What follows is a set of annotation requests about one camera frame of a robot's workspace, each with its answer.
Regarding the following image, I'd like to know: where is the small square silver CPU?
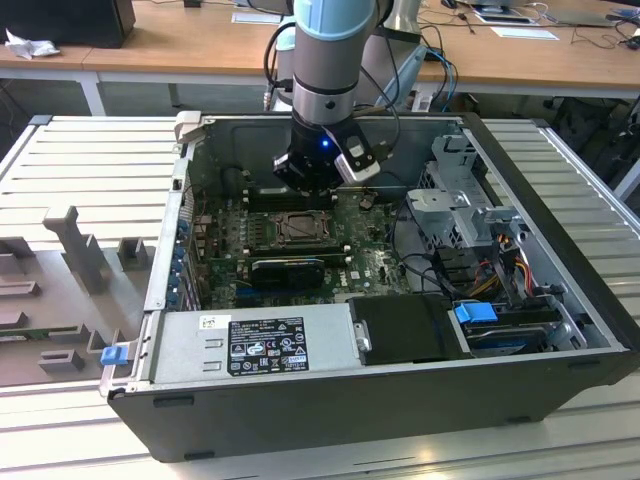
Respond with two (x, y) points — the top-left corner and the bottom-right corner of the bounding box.
(285, 215), (322, 238)

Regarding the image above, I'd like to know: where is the metal CPU socket cover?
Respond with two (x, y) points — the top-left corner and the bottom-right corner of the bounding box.
(273, 212), (335, 247)

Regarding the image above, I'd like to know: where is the black RAM slot bank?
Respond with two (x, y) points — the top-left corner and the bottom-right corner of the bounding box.
(248, 189), (335, 212)
(249, 243), (351, 267)

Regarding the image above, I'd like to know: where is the CPU socket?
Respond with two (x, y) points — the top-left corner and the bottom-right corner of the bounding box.
(269, 209), (339, 249)

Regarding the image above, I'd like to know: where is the black graphics card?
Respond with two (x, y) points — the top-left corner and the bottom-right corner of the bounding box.
(249, 257), (324, 289)

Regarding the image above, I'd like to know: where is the green motherboard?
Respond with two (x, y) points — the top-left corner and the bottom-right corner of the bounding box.
(192, 192), (419, 310)

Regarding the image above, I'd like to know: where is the pale blue teach pendant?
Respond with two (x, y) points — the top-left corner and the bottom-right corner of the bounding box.
(384, 47), (427, 111)

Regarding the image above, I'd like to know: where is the metal drive cage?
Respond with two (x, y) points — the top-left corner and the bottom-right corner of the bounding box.
(404, 134), (526, 251)

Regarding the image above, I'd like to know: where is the white paper sheet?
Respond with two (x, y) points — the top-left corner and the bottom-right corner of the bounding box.
(489, 25), (560, 41)
(232, 12), (296, 25)

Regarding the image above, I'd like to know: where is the wooden desk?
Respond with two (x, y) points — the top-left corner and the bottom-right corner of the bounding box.
(0, 0), (151, 81)
(82, 0), (640, 101)

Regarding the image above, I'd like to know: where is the black plastic shroud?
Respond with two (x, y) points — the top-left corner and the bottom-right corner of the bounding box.
(347, 294), (474, 366)

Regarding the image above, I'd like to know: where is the silver power supply unit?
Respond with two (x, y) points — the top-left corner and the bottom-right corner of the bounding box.
(149, 304), (361, 382)

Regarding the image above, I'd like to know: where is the hard disk in blue carrier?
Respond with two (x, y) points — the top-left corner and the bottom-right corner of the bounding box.
(452, 299), (551, 359)

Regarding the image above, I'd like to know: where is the black open PC case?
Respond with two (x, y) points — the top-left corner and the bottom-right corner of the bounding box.
(99, 110), (640, 464)

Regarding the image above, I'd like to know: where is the black office chair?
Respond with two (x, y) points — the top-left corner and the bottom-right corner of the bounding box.
(544, 94), (640, 186)

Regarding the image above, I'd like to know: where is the black box on desk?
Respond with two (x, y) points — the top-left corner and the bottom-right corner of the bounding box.
(0, 0), (137, 50)

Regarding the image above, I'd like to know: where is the grey parts rack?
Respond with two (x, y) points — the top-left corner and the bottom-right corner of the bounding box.
(0, 204), (151, 389)

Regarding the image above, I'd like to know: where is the crumpled white paper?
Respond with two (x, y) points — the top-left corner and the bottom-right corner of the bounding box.
(4, 27), (62, 60)

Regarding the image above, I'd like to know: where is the grey laptop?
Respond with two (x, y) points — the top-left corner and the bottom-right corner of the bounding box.
(554, 0), (631, 27)

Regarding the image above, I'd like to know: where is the green RAM stick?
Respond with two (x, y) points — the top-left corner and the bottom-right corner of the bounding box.
(0, 327), (82, 342)

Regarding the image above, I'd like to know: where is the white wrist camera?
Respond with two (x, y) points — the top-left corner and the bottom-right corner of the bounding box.
(333, 133), (382, 185)

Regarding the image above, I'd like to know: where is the black cable bundle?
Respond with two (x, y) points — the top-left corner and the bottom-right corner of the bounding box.
(389, 197), (474, 299)

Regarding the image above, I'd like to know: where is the coloured wire bundle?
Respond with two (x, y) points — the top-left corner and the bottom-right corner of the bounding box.
(469, 234), (532, 301)

